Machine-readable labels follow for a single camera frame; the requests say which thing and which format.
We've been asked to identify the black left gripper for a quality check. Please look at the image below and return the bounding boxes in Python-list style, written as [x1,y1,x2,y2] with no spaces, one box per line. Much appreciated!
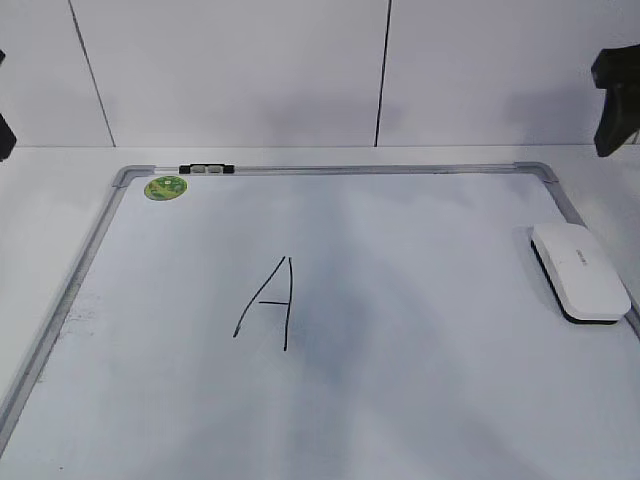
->
[0,49,17,162]

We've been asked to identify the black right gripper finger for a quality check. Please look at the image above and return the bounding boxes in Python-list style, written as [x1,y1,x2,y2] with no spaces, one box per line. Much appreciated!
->
[591,45,639,157]

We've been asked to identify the white eraser with black felt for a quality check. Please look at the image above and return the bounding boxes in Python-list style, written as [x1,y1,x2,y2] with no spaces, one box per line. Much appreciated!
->
[531,223,632,325]

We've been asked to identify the round green magnet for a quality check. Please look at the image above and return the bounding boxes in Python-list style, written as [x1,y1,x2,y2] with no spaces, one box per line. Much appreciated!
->
[144,176,188,201]

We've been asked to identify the black and grey frame clip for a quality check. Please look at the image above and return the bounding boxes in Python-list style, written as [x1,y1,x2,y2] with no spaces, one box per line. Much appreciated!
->
[178,163,235,175]

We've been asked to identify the white board with grey frame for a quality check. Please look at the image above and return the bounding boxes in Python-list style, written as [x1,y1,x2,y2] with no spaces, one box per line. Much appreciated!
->
[1,162,639,479]

